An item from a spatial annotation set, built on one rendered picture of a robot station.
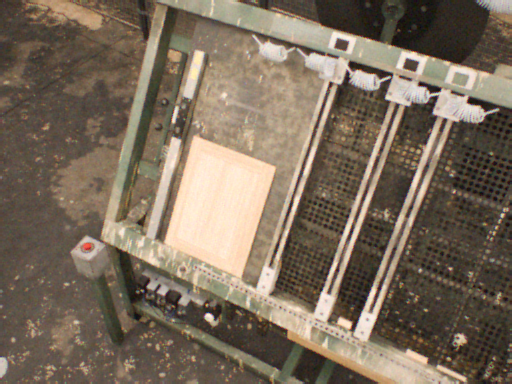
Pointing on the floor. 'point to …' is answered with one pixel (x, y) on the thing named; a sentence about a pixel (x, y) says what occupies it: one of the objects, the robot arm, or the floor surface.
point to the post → (108, 309)
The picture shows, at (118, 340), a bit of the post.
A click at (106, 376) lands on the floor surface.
